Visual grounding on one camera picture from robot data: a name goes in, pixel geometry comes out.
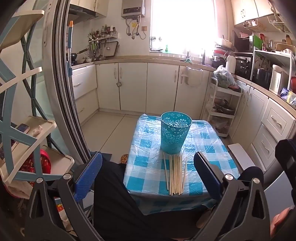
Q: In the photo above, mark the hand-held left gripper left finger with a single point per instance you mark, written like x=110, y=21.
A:
x=89, y=177

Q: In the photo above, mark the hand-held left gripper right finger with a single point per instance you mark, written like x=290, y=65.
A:
x=208, y=176

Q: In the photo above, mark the row of wooden chopsticks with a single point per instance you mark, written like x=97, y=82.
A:
x=175, y=176

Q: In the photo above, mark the teal plastic basket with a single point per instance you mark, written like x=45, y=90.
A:
x=173, y=136

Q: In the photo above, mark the person's right hand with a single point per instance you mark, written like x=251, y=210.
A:
x=281, y=217

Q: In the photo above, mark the person's black trousers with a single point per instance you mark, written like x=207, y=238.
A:
x=115, y=197

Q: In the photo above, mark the white stool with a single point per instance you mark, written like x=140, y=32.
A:
x=240, y=155

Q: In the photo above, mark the patterned slipper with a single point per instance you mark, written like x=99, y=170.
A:
x=124, y=158

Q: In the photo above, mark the red patterned bag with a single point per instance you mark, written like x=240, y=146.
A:
x=45, y=162

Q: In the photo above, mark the blue white checked tablecloth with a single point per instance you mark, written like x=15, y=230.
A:
x=148, y=162

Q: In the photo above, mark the blue printed packet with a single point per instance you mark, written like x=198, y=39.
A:
x=288, y=95

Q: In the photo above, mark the small white figurine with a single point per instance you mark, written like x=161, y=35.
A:
x=37, y=131

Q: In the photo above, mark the blue and cream shelf rack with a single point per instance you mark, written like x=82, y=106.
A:
x=44, y=124

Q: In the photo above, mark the dark pot with lid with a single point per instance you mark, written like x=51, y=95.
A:
x=223, y=107

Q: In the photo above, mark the red pot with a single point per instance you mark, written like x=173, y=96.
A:
x=293, y=83

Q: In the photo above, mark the white electric water boiler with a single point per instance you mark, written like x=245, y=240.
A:
x=276, y=80

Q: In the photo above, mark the smartphone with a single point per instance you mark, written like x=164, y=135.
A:
x=22, y=128

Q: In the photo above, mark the white rolling cart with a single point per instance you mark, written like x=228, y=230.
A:
x=225, y=90

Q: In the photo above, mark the black rice cooker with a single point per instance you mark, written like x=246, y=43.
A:
x=262, y=75

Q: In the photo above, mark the plastic bag of vegetables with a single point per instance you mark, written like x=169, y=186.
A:
x=223, y=77

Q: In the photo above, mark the cream base kitchen cabinets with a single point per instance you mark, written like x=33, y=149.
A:
x=133, y=85

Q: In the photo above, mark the black toaster oven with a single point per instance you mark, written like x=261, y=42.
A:
x=242, y=67

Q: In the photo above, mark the white countertop shelf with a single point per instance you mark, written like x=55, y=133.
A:
x=272, y=54

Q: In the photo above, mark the green dish cloth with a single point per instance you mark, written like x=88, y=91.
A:
x=188, y=60

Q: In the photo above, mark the dark straight faucet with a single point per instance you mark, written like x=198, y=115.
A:
x=203, y=56

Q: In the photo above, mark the red white appliance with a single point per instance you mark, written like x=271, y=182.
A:
x=218, y=56

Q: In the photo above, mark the green cutting board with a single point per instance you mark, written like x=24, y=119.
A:
x=257, y=41

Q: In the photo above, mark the black microwave oven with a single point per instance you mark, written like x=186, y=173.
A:
x=241, y=42

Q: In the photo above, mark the hanging baking tray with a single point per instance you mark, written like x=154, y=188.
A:
x=111, y=49

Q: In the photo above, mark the white pot with lid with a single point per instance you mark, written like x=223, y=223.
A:
x=225, y=42

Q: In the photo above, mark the blue mop with orange tip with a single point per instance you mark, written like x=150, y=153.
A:
x=70, y=46

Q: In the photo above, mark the clear hanging basket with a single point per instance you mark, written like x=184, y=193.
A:
x=251, y=24

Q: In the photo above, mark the kitchen window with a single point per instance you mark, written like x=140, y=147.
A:
x=182, y=23

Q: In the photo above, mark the range hood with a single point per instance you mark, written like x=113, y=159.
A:
x=83, y=14

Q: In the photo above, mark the silver water heater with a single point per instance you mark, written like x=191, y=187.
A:
x=133, y=9

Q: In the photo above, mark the wall utensil rack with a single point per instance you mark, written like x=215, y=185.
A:
x=101, y=37

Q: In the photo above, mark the cream wall cabinets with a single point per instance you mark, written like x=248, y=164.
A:
x=249, y=10
x=101, y=5

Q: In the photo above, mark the wall socket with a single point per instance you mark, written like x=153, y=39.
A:
x=143, y=28

